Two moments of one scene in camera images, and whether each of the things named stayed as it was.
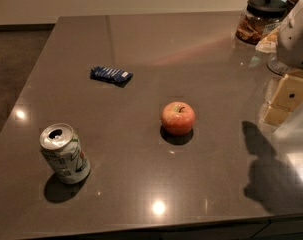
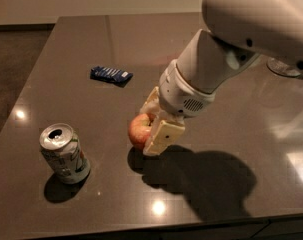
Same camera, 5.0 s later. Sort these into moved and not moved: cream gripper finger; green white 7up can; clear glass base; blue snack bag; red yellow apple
Moved: cream gripper finger; red yellow apple
Not moved: blue snack bag; green white 7up can; clear glass base
